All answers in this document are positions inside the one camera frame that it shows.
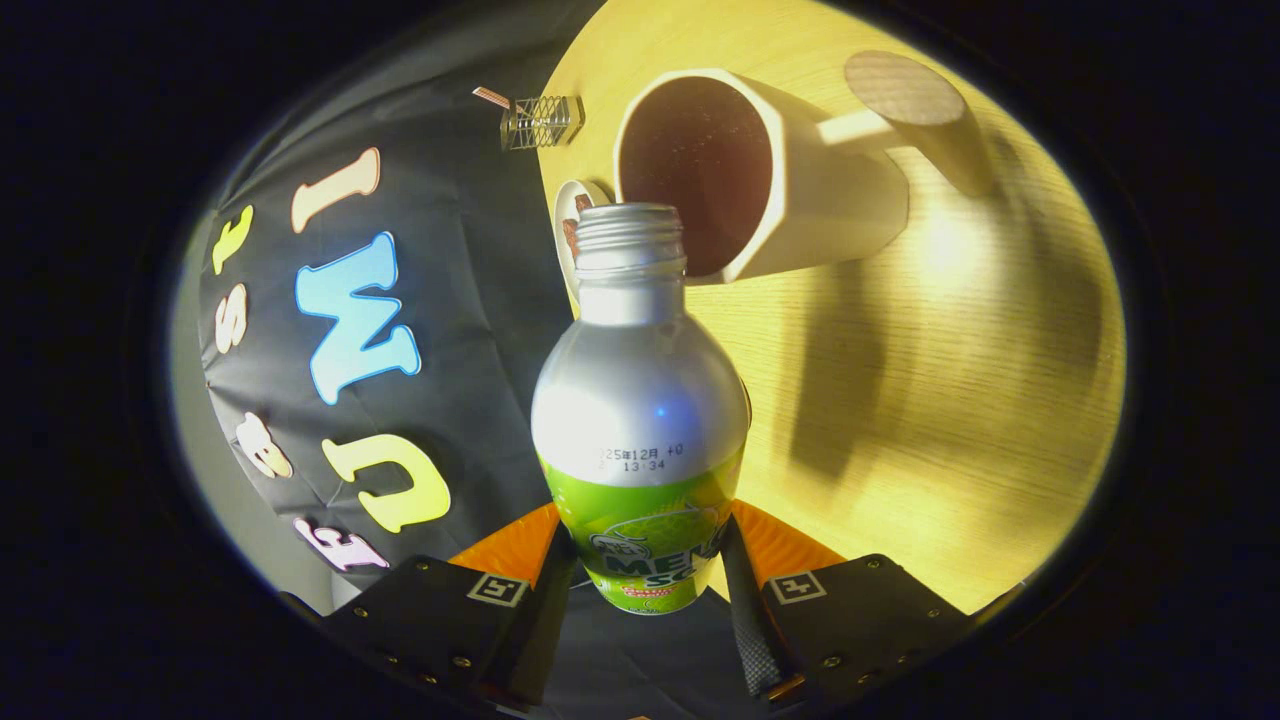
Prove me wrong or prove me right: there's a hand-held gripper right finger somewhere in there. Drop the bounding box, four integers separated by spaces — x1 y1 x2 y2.
722 500 976 709

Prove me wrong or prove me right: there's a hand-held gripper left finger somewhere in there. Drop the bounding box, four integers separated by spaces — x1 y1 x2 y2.
320 502 579 711

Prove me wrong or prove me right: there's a silver green juice bottle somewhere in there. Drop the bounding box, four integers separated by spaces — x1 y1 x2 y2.
530 203 751 616

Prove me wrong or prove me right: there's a cream cup with handle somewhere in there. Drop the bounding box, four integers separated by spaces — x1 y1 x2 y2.
612 50 996 286

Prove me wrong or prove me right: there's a wooden table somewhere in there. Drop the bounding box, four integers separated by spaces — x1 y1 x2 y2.
537 0 1128 616

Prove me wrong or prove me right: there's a black backdrop cloth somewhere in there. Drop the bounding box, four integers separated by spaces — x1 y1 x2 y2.
195 0 761 716

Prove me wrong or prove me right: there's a white round plate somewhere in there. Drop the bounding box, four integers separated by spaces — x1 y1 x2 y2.
553 178 614 306

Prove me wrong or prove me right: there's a metal wire holder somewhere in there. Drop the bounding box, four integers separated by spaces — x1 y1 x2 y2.
500 95 586 151

